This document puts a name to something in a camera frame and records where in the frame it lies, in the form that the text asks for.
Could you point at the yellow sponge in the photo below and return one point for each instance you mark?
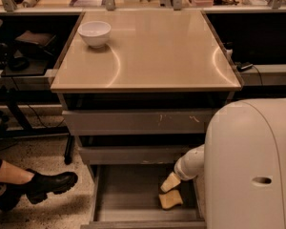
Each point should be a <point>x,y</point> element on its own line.
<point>170,199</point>

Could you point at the white ceramic bowl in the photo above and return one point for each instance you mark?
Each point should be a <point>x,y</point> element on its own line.
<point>95,33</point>

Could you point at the black leather boot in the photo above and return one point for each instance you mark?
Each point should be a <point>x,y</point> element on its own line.
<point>35,190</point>

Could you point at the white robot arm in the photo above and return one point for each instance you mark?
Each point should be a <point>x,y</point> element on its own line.
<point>243,160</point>

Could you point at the grey open bottom drawer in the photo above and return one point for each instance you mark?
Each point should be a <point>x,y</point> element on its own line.
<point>127,197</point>

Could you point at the grey middle drawer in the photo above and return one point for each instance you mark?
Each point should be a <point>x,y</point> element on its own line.
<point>132,154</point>

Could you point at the person's bare leg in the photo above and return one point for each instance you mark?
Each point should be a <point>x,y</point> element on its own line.
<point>11,174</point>

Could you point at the grey drawer cabinet with counter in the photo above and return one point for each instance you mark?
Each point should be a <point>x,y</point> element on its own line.
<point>154,60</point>

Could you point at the grey top drawer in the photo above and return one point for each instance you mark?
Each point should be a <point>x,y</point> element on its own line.
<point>138,122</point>

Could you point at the yellow foam-padded gripper finger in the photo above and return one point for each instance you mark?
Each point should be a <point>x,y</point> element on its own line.
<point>170,182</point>

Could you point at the small black power adapter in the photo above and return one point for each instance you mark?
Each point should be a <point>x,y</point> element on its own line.
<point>242,67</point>

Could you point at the black device on shelf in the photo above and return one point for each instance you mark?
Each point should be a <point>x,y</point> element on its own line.
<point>30,54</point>

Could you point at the black table leg left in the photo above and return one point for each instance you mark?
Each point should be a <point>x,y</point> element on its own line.
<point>69,150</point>

